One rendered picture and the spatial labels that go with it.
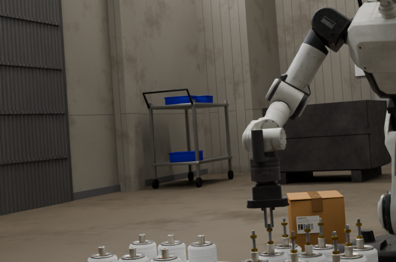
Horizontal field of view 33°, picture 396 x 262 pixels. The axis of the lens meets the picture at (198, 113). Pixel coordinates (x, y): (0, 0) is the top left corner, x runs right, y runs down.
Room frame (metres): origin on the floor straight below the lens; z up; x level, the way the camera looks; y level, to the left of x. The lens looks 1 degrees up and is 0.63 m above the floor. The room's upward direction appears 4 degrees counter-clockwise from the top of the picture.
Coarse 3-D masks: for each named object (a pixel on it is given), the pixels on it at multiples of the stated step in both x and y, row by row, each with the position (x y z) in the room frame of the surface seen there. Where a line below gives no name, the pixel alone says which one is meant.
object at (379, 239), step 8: (368, 232) 2.31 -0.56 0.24; (368, 240) 2.31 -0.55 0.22; (376, 240) 2.33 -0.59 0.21; (384, 240) 2.32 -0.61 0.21; (392, 240) 2.54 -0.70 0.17; (376, 248) 2.26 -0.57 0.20; (384, 248) 2.28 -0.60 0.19; (392, 248) 2.27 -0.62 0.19; (384, 256) 2.23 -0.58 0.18; (392, 256) 2.22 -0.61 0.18
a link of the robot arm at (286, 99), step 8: (280, 88) 2.16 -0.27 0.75; (288, 88) 2.17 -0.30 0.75; (280, 96) 2.16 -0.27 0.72; (288, 96) 2.16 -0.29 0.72; (296, 96) 2.16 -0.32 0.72; (304, 96) 2.17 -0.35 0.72; (272, 104) 2.15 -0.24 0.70; (280, 104) 2.14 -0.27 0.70; (288, 104) 2.16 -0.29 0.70; (296, 104) 2.16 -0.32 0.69; (272, 112) 2.09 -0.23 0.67; (280, 112) 2.10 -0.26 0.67; (288, 112) 2.14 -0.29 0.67; (296, 112) 2.17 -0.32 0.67; (280, 120) 2.08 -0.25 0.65
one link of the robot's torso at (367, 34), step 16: (368, 0) 2.18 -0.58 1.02; (368, 16) 2.09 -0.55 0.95; (384, 16) 2.05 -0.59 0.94; (352, 32) 2.09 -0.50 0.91; (368, 32) 2.06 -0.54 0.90; (384, 32) 2.03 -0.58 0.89; (352, 48) 2.12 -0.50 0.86; (368, 48) 2.07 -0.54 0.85; (384, 48) 2.04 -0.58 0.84; (368, 64) 2.11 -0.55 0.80; (384, 64) 2.08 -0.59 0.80; (368, 80) 2.21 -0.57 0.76; (384, 80) 2.13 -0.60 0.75; (384, 96) 2.19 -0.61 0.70
